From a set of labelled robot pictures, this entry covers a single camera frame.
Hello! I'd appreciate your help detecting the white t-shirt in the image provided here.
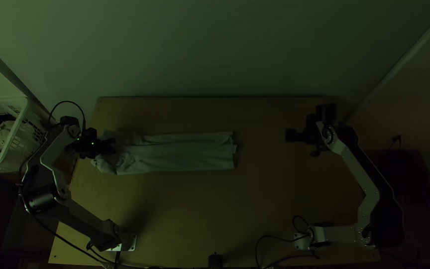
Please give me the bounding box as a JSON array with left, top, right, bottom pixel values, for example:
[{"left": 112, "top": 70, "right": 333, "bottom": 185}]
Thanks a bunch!
[{"left": 91, "top": 130, "right": 238, "bottom": 176}]

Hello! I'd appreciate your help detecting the white laundry basket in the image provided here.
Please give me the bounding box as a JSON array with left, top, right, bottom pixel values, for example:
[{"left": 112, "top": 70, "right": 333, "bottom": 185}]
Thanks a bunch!
[{"left": 0, "top": 97, "right": 48, "bottom": 174}]

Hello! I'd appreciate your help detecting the black cable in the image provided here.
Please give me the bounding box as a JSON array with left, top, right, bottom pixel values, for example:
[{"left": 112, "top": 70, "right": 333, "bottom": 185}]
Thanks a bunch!
[
  {"left": 19, "top": 194, "right": 120, "bottom": 269},
  {"left": 47, "top": 100, "right": 87, "bottom": 132},
  {"left": 255, "top": 234, "right": 315, "bottom": 269},
  {"left": 292, "top": 215, "right": 314, "bottom": 237}
]

